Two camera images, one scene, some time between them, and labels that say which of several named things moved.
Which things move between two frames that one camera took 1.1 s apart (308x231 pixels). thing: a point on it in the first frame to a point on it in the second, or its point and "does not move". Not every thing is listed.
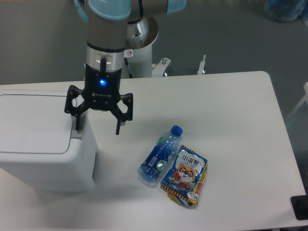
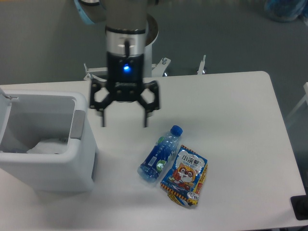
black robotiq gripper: [102, 91] to [124, 76]
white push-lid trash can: [39, 145] does not move
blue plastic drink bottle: [163, 149] does not move
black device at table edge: [300, 205] does not move
